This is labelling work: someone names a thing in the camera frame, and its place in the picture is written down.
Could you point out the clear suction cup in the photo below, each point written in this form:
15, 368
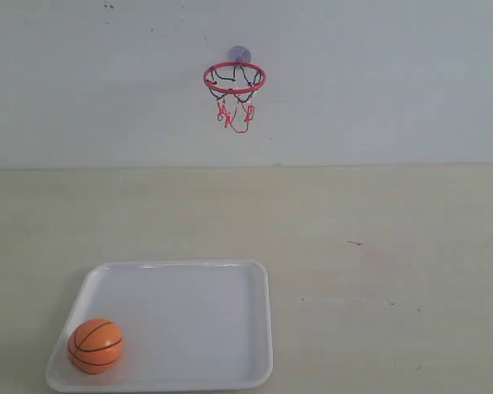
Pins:
239, 54

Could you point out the small orange basketball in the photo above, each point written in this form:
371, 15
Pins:
95, 346

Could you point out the white plastic tray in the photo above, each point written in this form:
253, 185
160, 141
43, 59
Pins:
186, 326

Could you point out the red mini basketball hoop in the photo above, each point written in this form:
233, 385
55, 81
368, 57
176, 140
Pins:
233, 86

